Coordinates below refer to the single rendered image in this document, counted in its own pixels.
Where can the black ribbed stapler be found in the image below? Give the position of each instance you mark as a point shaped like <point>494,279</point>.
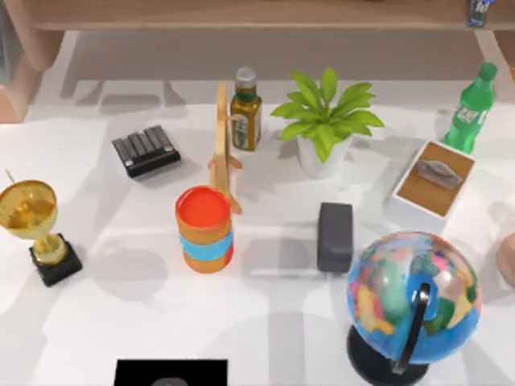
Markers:
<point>144,150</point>

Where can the gold trophy on black base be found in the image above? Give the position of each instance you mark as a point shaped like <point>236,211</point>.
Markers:
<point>28,209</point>

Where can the wooden stand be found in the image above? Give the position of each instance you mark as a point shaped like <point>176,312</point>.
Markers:
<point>222,153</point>

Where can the orange and blue can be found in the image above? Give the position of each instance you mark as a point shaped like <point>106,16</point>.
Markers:
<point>204,233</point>

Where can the salmon-coloured round object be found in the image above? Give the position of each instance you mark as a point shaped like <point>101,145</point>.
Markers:
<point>507,259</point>

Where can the black square panel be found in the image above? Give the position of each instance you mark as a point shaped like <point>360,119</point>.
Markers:
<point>171,372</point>

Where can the colourful globe on black stand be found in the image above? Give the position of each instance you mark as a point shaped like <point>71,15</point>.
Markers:
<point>410,293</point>

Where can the olive oil bottle grey cap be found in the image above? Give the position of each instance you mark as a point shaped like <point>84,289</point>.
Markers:
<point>246,116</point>

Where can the green plant in white pot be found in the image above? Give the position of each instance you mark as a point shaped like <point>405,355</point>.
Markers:
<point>326,120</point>

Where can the green bottle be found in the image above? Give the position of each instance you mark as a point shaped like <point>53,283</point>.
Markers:
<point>468,116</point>

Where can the dark grey block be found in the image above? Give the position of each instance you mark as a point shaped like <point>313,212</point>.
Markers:
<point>335,237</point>

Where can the blue and white can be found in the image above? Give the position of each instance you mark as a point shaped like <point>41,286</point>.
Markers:
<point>479,12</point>

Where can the wooden shelf unit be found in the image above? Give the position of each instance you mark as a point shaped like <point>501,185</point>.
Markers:
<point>241,16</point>

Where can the white box with wooden top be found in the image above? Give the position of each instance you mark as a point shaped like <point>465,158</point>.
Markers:
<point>436,181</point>

